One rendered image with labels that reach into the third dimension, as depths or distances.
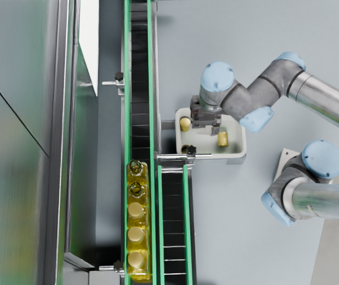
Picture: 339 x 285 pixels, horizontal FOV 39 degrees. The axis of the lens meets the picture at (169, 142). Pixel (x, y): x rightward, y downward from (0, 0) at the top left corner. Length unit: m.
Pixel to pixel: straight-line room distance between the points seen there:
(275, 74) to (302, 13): 0.77
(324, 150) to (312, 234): 0.33
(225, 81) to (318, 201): 0.36
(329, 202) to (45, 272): 0.65
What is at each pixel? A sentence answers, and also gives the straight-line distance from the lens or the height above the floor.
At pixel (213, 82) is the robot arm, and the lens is 1.12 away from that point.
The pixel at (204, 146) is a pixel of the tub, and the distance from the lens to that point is 1.60.
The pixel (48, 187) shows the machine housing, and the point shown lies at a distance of 0.93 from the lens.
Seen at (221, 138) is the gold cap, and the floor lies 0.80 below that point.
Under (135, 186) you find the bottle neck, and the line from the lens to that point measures 1.19.
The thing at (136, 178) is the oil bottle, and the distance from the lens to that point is 1.23.
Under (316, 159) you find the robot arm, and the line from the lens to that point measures 1.39.
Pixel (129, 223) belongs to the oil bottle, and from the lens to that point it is 1.21.
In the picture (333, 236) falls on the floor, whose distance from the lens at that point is 2.43.
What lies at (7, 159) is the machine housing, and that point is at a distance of 0.70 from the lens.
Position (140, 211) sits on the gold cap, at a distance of 1.14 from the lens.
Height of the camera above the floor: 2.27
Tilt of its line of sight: 71 degrees down
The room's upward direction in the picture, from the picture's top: 1 degrees clockwise
